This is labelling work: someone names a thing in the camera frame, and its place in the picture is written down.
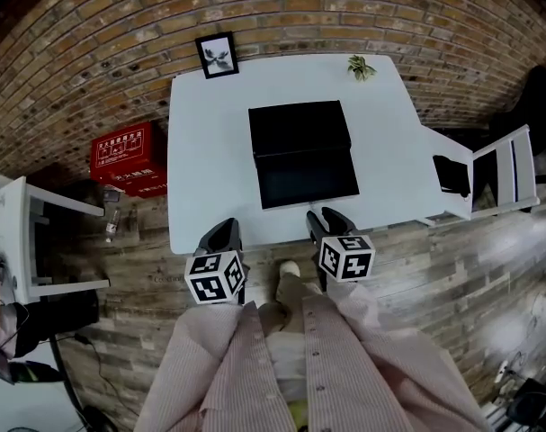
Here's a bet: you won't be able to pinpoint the pink striped shirt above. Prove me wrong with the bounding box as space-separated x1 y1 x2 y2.
135 281 494 432

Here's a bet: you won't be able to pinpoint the black bag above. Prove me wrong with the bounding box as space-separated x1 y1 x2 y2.
432 154 472 198

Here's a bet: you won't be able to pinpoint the white side desk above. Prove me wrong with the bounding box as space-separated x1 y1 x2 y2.
0 175 111 304

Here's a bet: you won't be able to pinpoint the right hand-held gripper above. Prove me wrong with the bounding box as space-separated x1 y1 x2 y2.
305 206 376 293

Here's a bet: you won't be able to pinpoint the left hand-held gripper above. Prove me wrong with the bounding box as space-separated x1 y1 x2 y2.
184 217 249 306

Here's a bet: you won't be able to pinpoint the clear plastic bottle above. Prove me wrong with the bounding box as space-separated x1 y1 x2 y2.
104 209 122 244

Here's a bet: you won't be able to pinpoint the person's right forearm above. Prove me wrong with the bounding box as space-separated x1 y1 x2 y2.
328 281 417 355

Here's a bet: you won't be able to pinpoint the dark green chair seat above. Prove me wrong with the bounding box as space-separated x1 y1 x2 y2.
6 360 67 384

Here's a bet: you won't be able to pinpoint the black floor cable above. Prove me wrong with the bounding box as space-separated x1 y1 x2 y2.
74 333 121 404

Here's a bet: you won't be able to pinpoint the white table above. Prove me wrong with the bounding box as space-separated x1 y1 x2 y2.
166 54 435 256

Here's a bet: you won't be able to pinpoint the person's left forearm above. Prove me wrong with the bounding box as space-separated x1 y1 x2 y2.
173 301 254 377

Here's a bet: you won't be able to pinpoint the black office chair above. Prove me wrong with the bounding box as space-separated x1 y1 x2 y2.
488 63 546 200

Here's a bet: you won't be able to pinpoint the white undershirt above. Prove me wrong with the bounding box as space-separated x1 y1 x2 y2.
265 330 308 400

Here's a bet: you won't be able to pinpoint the red fire equipment box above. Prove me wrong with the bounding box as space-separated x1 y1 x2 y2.
90 121 169 199

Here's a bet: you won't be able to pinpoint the black framed picture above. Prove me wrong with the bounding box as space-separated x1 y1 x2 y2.
194 31 240 80

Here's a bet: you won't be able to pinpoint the beige trousers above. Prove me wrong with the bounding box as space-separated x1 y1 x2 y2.
258 272 306 337

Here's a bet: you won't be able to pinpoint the white wooden chair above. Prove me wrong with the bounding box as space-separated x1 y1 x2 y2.
418 123 542 228

